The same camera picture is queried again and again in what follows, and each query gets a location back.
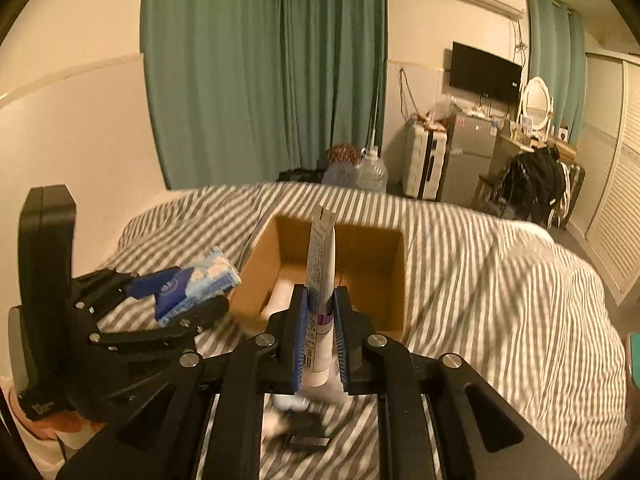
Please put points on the blue tissue pack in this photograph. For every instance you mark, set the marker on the blue tissue pack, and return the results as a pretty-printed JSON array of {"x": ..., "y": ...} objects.
[{"x": 200, "y": 280}]

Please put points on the dark red patterned bag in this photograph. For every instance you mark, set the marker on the dark red patterned bag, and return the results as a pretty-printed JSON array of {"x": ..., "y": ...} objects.
[{"x": 344, "y": 154}]

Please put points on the wooden dressing table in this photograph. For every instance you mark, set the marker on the wooden dressing table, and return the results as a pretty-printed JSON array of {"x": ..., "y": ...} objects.
[{"x": 562, "y": 146}]

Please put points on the wooden chair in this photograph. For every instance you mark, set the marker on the wooden chair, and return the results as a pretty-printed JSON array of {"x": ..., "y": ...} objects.
[{"x": 484, "y": 190}]

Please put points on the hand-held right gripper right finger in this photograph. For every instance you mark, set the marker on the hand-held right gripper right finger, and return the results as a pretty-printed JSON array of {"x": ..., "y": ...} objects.
[{"x": 343, "y": 332}]

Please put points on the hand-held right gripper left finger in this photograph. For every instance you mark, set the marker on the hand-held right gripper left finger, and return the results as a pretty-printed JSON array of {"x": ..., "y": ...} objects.
[{"x": 299, "y": 332}]

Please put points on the black wall television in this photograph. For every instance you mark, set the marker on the black wall television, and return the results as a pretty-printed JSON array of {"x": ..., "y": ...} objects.
[{"x": 482, "y": 72}]

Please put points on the white squeeze tube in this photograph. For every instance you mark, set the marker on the white squeeze tube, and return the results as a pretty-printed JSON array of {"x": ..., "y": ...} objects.
[{"x": 320, "y": 270}]

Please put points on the white louvered wardrobe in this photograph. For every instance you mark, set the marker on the white louvered wardrobe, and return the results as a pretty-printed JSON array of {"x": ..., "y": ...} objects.
[{"x": 612, "y": 160}]

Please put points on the wide green curtain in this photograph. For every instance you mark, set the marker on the wide green curtain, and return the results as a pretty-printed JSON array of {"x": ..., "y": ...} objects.
[{"x": 260, "y": 70}]

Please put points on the small black box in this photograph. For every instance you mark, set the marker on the small black box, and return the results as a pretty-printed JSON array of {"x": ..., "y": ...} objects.
[{"x": 307, "y": 430}]

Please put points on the large clear water bottle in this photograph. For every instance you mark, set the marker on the large clear water bottle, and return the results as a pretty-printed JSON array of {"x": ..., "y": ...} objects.
[{"x": 371, "y": 172}]

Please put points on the cardboard box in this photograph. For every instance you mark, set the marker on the cardboard box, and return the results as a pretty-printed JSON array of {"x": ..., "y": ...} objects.
[{"x": 295, "y": 245}]

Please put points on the grey mini fridge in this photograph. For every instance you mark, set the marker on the grey mini fridge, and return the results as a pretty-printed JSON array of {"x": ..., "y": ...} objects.
[{"x": 470, "y": 155}]

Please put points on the white oval mirror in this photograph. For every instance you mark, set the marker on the white oval mirror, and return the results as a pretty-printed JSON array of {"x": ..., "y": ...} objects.
[{"x": 536, "y": 100}]

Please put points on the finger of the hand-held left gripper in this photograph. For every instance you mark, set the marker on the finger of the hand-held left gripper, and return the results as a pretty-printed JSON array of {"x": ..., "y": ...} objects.
[
  {"x": 107, "y": 282},
  {"x": 200, "y": 312}
]

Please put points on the narrow green curtain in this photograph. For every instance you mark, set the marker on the narrow green curtain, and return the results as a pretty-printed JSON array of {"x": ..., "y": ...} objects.
[{"x": 555, "y": 60}]

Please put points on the grey striped blanket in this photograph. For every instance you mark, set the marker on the grey striped blanket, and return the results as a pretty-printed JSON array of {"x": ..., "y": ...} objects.
[{"x": 475, "y": 285}]

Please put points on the black backpack on chair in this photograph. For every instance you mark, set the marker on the black backpack on chair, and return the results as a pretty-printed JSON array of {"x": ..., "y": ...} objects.
[{"x": 532, "y": 180}]

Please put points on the white suitcase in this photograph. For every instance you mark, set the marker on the white suitcase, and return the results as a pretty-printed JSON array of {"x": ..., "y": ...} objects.
[{"x": 422, "y": 160}]

